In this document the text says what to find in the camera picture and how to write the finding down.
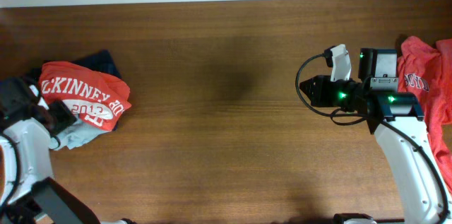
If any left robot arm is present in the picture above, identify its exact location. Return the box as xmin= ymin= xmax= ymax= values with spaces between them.
xmin=1 ymin=103 xmax=102 ymax=224

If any right black cable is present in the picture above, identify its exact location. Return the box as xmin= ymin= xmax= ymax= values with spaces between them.
xmin=295 ymin=52 xmax=451 ymax=224

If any light grey crumpled garment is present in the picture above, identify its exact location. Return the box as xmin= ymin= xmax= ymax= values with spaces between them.
xmin=49 ymin=119 xmax=107 ymax=151

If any navy blue folded garment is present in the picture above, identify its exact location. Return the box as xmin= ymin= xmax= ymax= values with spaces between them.
xmin=24 ymin=49 xmax=123 ymax=131

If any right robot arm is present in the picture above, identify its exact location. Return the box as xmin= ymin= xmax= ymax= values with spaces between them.
xmin=295 ymin=76 xmax=451 ymax=223

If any orange FRAM t-shirt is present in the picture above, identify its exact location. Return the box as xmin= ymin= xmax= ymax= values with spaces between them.
xmin=37 ymin=61 xmax=132 ymax=132

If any heathered red printed t-shirt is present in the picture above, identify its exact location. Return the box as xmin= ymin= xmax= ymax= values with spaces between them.
xmin=398 ymin=36 xmax=451 ymax=190

